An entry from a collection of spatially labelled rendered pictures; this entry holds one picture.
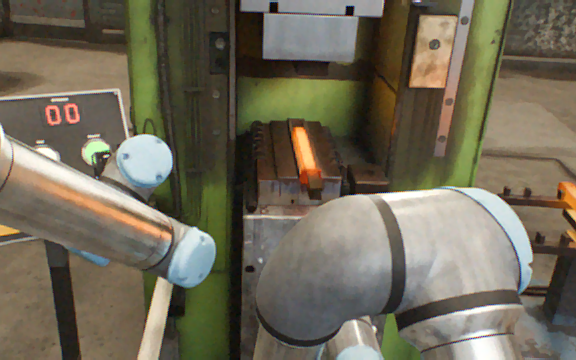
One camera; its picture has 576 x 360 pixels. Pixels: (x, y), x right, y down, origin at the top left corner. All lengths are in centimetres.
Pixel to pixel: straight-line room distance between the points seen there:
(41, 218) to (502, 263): 42
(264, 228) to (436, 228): 83
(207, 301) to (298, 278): 119
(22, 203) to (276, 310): 25
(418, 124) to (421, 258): 100
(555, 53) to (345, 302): 739
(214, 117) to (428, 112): 55
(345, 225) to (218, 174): 100
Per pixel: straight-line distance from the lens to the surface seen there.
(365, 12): 123
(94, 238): 61
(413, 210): 52
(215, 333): 175
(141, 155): 80
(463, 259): 52
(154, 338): 139
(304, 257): 50
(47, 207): 55
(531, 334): 138
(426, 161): 153
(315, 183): 124
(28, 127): 120
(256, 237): 132
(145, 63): 139
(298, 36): 122
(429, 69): 143
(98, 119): 122
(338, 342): 81
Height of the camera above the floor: 153
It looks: 25 degrees down
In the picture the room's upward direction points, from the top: 3 degrees clockwise
